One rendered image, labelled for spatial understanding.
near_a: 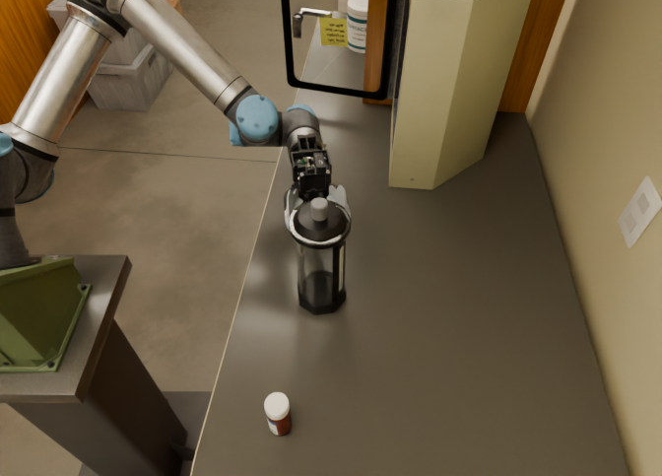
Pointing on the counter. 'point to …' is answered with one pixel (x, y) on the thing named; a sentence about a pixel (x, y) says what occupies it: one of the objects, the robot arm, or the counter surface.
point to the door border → (383, 46)
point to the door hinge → (396, 45)
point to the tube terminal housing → (453, 75)
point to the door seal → (330, 88)
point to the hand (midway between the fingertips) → (319, 228)
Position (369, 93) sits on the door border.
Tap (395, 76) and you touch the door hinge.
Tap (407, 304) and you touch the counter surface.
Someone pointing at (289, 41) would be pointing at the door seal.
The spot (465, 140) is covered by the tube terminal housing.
